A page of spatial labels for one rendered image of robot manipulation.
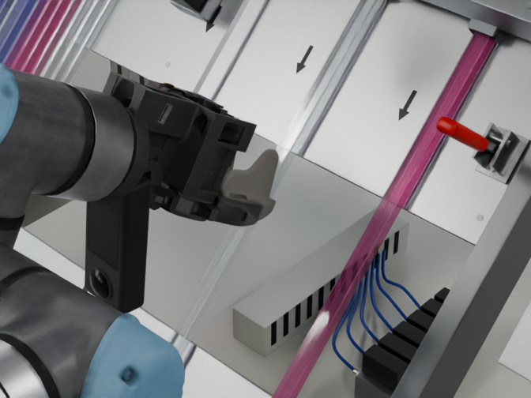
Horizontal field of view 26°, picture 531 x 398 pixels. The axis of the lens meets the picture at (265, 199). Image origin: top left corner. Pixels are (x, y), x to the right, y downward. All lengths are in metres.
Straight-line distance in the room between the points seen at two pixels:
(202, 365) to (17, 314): 0.33
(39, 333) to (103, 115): 0.18
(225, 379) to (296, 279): 0.39
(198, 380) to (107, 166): 0.27
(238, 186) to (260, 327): 0.40
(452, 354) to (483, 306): 0.04
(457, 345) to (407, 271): 0.55
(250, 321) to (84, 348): 0.65
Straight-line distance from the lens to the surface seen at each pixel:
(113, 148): 0.75
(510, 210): 0.86
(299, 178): 1.56
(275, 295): 1.30
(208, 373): 0.96
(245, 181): 0.89
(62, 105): 0.72
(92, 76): 3.06
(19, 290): 0.67
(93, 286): 0.86
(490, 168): 0.88
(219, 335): 1.32
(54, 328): 0.63
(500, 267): 0.87
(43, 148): 0.71
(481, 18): 0.91
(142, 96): 0.78
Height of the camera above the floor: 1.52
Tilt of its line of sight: 36 degrees down
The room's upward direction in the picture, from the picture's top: straight up
